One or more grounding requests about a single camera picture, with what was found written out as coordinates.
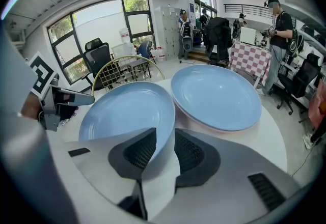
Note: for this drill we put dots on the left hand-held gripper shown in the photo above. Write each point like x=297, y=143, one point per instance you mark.
x=40, y=72

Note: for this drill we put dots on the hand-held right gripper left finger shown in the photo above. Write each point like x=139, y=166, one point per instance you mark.
x=96, y=164

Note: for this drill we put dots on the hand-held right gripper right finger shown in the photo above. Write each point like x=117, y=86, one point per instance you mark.
x=224, y=179

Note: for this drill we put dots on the light blue plate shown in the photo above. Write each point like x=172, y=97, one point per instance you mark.
x=127, y=113
x=216, y=95

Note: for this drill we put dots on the black mesh office chair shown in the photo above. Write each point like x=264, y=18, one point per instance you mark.
x=98, y=57

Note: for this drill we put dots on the clear plastic storage box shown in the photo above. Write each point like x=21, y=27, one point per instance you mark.
x=122, y=51

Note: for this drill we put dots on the black-framed window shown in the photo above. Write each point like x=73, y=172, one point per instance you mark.
x=102, y=29

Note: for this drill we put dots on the person's grey sleeve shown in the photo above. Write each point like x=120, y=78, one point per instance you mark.
x=23, y=167

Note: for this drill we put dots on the blue office chair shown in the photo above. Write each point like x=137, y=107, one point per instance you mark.
x=145, y=50

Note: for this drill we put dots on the grey metal lockers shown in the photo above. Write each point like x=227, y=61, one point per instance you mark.
x=166, y=29

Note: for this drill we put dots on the pink checked tablecloth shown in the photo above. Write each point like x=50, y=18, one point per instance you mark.
x=249, y=58

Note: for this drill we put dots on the black coat on stand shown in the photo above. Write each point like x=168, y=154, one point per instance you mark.
x=217, y=37

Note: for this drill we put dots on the white box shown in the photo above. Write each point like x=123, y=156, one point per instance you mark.
x=247, y=35

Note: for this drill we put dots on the black railing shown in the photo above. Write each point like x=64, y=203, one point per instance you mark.
x=249, y=9

